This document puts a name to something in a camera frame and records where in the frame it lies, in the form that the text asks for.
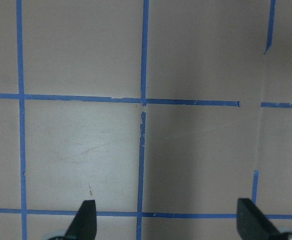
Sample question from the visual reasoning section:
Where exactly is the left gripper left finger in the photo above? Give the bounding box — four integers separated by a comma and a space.
63, 200, 97, 240

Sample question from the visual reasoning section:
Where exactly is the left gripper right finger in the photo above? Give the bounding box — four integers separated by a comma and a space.
237, 198, 286, 240

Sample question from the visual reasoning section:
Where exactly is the brown paper table mat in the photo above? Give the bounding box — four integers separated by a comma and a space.
0, 0, 292, 240

